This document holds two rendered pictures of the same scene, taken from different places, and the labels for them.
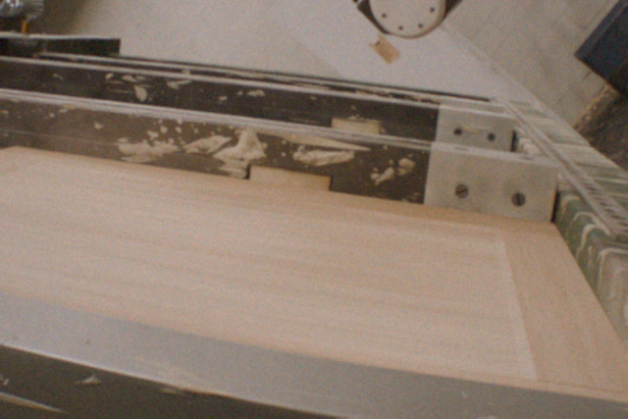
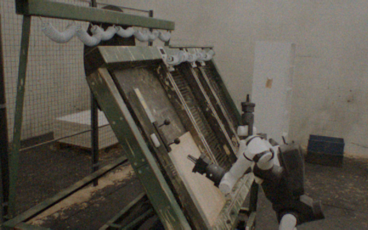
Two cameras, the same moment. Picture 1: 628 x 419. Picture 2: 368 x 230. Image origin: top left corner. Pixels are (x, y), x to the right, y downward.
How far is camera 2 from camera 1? 1.93 m
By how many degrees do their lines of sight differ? 15
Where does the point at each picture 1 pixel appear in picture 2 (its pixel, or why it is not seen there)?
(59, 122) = (196, 135)
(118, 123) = (201, 144)
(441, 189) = not seen: hidden behind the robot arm
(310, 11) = (265, 53)
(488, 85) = (278, 119)
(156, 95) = (208, 112)
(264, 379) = (197, 205)
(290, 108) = (222, 137)
